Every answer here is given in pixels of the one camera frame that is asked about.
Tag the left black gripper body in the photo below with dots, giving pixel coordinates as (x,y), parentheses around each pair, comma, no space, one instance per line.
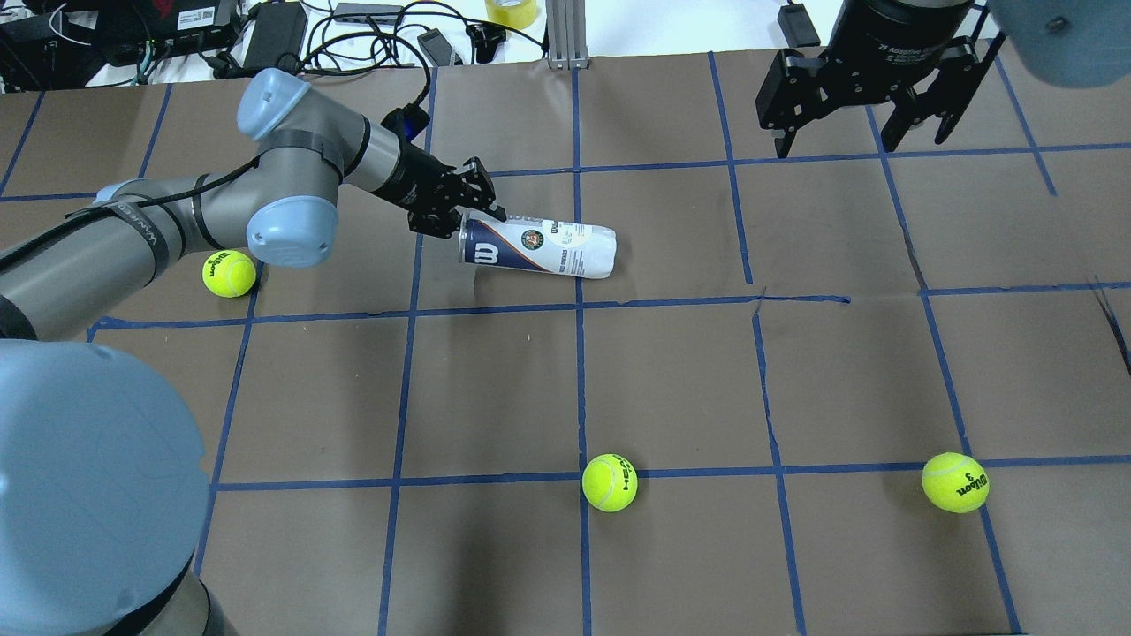
(413,179)

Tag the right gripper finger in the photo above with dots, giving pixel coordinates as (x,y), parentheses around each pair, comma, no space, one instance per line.
(783,109)
(947,98)

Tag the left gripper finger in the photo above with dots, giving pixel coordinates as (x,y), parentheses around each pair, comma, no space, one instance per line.
(435,224)
(476,190)

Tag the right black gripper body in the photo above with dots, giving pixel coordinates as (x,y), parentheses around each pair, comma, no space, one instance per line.
(891,44)

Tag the clear tennis ball can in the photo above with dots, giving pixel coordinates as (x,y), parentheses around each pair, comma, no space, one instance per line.
(545,246)

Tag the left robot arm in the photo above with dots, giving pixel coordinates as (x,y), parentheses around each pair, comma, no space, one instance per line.
(104,496)

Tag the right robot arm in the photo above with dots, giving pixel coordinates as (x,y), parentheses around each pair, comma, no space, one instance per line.
(911,54)

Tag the Wilson tennis ball near right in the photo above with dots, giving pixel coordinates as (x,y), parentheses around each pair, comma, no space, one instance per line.
(229,274)

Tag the Head tennis ball centre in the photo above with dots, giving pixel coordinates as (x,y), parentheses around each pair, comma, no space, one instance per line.
(609,482)

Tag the tennis ball far image-left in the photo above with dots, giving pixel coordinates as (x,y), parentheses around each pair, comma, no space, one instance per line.
(955,483)

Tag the small black adapter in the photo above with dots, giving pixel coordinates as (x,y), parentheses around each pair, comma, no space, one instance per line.
(797,27)

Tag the yellow tape roll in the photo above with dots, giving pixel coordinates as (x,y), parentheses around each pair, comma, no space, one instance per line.
(516,14)

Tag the black power adapter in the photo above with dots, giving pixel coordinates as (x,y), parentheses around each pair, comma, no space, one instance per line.
(276,39)

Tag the black electronics box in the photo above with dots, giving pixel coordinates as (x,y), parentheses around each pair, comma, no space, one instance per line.
(177,28)

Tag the aluminium frame post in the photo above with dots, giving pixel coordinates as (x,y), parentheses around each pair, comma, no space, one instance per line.
(566,36)

